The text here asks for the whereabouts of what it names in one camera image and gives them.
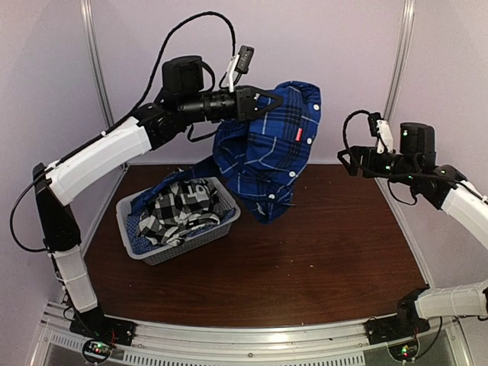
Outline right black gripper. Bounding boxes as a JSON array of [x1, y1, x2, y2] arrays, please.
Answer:
[[338, 146, 419, 186]]

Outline blue plaid long sleeve shirt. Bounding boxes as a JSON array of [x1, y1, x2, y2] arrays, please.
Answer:
[[192, 81, 321, 223]]

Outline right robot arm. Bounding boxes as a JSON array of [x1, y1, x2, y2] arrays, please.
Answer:
[[337, 120, 487, 337]]

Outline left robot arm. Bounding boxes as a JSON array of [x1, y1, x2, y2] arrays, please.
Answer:
[[33, 56, 284, 339]]

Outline black white checked shirt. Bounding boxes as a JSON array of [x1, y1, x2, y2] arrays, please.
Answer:
[[137, 179, 221, 246]]

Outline grey plastic laundry basket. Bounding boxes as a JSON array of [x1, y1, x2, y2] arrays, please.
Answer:
[[116, 177, 241, 265]]

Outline right circuit board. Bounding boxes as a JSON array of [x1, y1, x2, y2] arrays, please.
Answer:
[[388, 341, 419, 362]]

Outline circuit board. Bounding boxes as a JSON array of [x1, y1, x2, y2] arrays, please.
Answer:
[[81, 339, 116, 364], [388, 341, 419, 362]]

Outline left circuit board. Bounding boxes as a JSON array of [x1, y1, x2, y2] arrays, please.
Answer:
[[81, 339, 116, 364]]

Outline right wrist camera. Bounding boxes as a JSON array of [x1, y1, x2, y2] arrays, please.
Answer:
[[368, 112, 393, 154]]

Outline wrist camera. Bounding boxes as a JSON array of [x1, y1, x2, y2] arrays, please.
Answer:
[[368, 112, 393, 154], [219, 45, 255, 92]]

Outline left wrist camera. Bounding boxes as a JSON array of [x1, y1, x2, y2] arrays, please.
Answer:
[[219, 45, 255, 92]]

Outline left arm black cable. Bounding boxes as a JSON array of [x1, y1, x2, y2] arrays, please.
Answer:
[[10, 11, 238, 253]]

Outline right aluminium frame post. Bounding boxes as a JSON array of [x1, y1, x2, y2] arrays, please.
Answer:
[[384, 0, 416, 121]]

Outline aluminium frame post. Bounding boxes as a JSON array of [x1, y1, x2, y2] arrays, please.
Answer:
[[79, 0, 114, 127], [384, 0, 416, 121]]

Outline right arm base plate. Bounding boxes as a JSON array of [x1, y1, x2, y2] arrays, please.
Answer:
[[364, 316, 430, 345]]

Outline left aluminium frame post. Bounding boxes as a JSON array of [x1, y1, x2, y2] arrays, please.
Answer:
[[79, 0, 114, 127]]

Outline front aluminium rail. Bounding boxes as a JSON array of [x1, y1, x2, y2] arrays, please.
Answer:
[[27, 302, 474, 365]]

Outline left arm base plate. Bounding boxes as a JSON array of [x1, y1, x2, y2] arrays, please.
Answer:
[[69, 316, 136, 346]]

